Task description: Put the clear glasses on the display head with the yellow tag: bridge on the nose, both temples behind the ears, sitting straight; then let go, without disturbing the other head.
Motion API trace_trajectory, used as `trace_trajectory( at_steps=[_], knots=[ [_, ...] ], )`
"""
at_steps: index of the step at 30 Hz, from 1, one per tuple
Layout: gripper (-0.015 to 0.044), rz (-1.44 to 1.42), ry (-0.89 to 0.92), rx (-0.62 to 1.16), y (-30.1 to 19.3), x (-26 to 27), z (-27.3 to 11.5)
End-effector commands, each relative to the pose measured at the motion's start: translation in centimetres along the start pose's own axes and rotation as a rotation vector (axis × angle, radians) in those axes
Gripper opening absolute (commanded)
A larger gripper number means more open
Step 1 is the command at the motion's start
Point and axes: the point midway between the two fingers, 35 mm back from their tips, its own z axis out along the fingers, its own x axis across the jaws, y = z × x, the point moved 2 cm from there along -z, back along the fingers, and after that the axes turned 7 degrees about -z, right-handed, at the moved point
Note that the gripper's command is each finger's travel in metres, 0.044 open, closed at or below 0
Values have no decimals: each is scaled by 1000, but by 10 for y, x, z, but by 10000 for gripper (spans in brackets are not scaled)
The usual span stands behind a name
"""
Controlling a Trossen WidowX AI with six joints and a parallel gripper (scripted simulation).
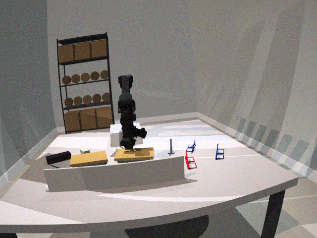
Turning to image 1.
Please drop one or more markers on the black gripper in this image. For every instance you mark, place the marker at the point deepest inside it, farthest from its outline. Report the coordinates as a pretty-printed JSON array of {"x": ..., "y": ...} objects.
[{"x": 127, "y": 138}]

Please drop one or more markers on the tan rectangular block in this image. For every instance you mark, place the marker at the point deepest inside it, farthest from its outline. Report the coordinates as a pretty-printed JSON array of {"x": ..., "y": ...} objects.
[{"x": 89, "y": 159}]

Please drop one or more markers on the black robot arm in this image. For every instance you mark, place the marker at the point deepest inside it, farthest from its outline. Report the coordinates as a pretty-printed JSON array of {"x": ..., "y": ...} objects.
[{"x": 126, "y": 106}]

